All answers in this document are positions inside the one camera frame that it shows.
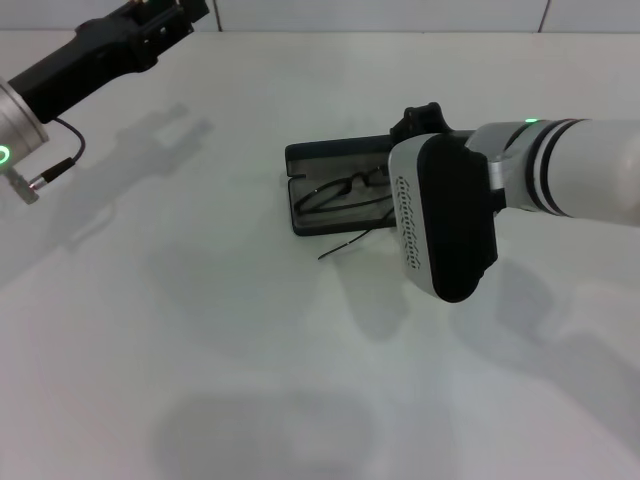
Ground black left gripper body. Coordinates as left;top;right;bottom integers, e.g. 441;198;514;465
7;0;147;126

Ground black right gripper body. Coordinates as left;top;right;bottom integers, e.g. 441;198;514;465
388;101;479;149

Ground black glasses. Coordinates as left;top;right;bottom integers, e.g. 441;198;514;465
292;167;396;262

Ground black glasses case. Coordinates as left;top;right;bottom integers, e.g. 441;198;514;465
283;132;404;238

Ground left wrist silver connector port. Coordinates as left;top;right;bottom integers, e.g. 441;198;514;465
7;167;41;206

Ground right camera mount bracket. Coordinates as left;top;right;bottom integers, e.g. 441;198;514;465
487;152;524;194

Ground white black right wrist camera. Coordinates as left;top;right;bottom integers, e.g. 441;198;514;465
387;132;501;305

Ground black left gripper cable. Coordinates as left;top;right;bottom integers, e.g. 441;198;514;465
27;117;87;190

